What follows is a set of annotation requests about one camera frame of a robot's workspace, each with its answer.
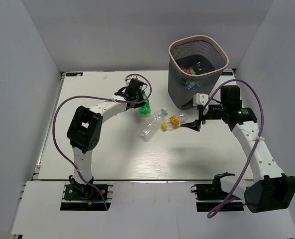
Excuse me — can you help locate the green bottle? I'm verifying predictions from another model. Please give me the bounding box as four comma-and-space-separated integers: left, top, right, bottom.
139, 100, 151, 117

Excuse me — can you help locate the yellow label small bottle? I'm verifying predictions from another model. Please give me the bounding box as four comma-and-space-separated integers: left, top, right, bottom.
161, 113, 188, 131

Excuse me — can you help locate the blue label water bottle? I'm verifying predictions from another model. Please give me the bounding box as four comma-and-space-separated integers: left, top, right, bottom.
183, 81, 198, 90

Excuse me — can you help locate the large clear crushed bottle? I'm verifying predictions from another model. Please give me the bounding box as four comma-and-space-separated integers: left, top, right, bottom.
138, 107, 168, 141

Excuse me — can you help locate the red label cola bottle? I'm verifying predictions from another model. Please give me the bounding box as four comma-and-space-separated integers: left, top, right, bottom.
182, 67, 196, 75

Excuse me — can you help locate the white cap water bottle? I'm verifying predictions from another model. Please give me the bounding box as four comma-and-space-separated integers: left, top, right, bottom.
195, 61, 210, 75

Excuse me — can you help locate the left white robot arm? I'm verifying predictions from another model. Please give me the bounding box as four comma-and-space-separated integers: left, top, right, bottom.
67, 78, 145, 199

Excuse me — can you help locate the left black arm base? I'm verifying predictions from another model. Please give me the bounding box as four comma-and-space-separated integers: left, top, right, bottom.
60, 175, 112, 212

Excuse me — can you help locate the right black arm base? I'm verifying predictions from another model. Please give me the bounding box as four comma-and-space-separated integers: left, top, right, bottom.
191, 172, 235, 212

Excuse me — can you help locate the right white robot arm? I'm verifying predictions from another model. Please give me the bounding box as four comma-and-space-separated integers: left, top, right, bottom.
183, 86, 295, 217

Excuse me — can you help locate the grey mesh waste bin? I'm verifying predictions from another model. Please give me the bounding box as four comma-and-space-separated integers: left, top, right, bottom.
168, 35, 229, 110

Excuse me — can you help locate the blue label sticker right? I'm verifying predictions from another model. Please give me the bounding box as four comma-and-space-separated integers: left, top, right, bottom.
221, 71, 235, 76

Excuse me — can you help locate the blue label sticker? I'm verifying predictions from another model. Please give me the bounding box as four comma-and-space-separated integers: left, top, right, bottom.
221, 71, 235, 76
66, 72, 83, 77

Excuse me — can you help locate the blue label sticker left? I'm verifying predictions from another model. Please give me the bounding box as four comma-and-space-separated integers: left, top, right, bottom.
66, 72, 83, 77

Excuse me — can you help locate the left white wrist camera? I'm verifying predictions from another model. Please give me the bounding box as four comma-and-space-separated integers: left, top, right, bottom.
125, 76, 138, 85

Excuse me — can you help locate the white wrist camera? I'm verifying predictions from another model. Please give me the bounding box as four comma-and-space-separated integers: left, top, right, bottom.
125, 76, 138, 85
193, 93, 209, 108

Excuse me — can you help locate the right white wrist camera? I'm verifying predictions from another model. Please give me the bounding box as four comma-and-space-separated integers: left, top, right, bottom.
193, 93, 209, 108

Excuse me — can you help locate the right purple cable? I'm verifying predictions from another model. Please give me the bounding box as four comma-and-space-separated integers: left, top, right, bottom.
206, 79, 265, 219

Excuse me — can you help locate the purple cable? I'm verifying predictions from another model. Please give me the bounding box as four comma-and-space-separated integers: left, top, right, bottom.
52, 73, 152, 211
206, 79, 265, 219

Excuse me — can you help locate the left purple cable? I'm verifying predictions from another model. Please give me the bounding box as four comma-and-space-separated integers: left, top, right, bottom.
52, 73, 152, 211

